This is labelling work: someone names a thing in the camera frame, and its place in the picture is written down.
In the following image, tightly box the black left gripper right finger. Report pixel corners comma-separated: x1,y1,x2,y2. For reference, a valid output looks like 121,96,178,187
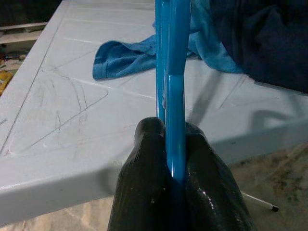
182,121,258,231

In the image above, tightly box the blue plastic hanger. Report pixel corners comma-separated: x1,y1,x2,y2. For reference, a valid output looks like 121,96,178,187
153,0,193,187

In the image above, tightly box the navy blue garment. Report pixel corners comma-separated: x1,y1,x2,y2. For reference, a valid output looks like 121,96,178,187
209,0,308,93

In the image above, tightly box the blue towel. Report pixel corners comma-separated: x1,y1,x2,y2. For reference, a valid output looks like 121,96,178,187
92,0,244,81

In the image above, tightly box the white tv bench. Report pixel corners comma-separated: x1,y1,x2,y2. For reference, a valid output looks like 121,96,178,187
0,22,49,52

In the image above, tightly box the white folding table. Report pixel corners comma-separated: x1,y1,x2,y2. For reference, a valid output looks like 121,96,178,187
0,0,308,214

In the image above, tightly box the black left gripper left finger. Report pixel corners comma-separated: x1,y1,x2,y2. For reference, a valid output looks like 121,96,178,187
107,115,178,231

